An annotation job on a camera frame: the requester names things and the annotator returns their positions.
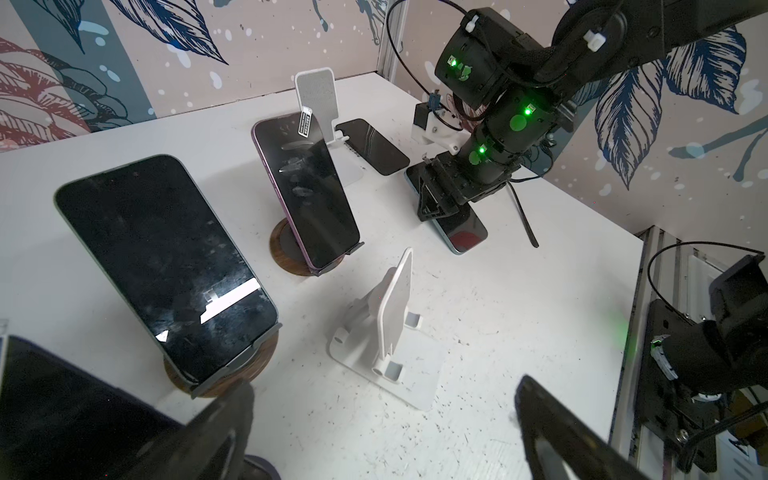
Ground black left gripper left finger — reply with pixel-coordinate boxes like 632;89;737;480
121;380;255;479

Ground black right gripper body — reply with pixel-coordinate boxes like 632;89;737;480
415;152;516;221

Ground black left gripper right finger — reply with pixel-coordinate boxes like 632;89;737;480
515;375;644;479

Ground black phone with teal edge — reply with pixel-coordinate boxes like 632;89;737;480
405;163;488;255

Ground white folding phone stand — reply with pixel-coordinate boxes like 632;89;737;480
328;248;447;411

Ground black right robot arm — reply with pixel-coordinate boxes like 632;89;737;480
414;1;767;221

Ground grey round phone stand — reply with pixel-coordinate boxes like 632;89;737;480
239;455;281;480

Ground round wooden stand left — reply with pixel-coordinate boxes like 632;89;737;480
163;331;279;398

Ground round wooden stand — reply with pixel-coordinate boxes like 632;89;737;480
269;219;344;277
163;331;279;398

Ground purple phone on wooden stand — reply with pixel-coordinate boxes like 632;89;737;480
251;112;361;276

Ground black phone on grey stand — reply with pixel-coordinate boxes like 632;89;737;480
1;336;182;479

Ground white phone stand rear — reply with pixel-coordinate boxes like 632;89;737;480
294;67;363;188

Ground round wooden stand right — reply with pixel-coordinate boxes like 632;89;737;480
269;219;344;277

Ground green-edged phone on wooden stand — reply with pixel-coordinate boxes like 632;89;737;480
54;155;279;388

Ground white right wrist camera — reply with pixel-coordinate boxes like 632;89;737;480
411;90;470;155

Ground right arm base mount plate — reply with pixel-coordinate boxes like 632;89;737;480
634;299;720;455

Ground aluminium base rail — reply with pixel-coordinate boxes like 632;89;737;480
607;224;768;480

